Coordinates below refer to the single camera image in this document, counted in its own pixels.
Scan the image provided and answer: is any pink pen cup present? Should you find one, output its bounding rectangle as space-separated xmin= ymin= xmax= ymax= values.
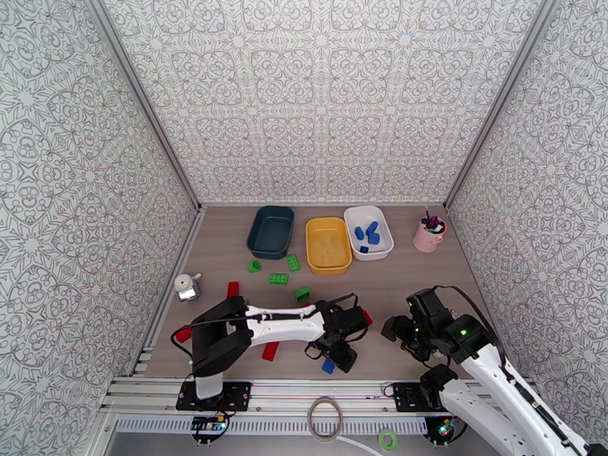
xmin=412 ymin=217 xmax=448 ymax=254

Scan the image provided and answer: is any dark teal plastic container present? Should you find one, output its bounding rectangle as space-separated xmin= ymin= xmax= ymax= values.
xmin=245 ymin=204 xmax=296 ymax=261

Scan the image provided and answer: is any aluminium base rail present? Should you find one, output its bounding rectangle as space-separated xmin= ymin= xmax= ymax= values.
xmin=97 ymin=377 xmax=547 ymax=415

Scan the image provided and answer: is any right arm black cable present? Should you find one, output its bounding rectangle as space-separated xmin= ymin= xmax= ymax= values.
xmin=432 ymin=284 xmax=590 ymax=456

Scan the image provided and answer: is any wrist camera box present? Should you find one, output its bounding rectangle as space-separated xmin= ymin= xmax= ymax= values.
xmin=407 ymin=288 xmax=445 ymax=319
xmin=345 ymin=306 xmax=368 ymax=335

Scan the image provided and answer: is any yellow plastic container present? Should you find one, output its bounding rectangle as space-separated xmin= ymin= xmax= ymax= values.
xmin=305 ymin=217 xmax=353 ymax=276

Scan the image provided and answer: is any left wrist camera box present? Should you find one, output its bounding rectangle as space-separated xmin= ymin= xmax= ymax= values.
xmin=345 ymin=306 xmax=368 ymax=335

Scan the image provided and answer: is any white plastic container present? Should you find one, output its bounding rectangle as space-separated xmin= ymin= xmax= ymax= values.
xmin=344 ymin=205 xmax=395 ymax=262

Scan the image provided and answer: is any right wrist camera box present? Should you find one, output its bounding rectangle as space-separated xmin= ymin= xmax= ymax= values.
xmin=407 ymin=288 xmax=445 ymax=319

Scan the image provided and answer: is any grey cable coil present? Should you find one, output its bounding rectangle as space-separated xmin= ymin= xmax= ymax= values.
xmin=307 ymin=396 xmax=344 ymax=442

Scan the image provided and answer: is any white slotted cable duct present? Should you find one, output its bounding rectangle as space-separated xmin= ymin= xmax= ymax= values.
xmin=113 ymin=417 xmax=429 ymax=435

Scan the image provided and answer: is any aluminium frame post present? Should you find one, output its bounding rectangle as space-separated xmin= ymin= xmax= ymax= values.
xmin=444 ymin=0 xmax=559 ymax=211
xmin=81 ymin=0 xmax=203 ymax=214

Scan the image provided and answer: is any white tube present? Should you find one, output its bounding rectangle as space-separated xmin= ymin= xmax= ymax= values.
xmin=339 ymin=435 xmax=381 ymax=456

